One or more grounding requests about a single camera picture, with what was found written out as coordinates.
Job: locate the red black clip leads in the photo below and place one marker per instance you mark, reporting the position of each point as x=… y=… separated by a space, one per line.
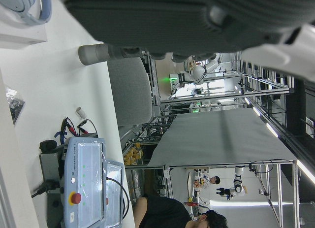
x=71 y=128

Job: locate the person in black t-shirt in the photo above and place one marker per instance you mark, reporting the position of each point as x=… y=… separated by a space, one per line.
x=167 y=213

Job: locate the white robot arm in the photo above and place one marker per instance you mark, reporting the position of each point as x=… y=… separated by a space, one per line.
x=237 y=186
x=197 y=73

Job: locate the left white dexterous robot hand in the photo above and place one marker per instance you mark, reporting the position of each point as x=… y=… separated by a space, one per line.
x=160 y=21

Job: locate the light blue headphones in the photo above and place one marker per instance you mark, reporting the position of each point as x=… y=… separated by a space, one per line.
x=45 y=6

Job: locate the grey robot teach pendant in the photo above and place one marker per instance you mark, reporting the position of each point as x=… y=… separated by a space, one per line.
x=86 y=183
x=114 y=188

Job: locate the small white tube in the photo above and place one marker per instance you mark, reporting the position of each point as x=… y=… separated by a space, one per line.
x=80 y=112

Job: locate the person in white coat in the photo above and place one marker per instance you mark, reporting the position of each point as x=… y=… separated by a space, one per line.
x=209 y=181

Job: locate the grey office chair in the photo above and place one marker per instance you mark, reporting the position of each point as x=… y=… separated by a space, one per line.
x=130 y=95

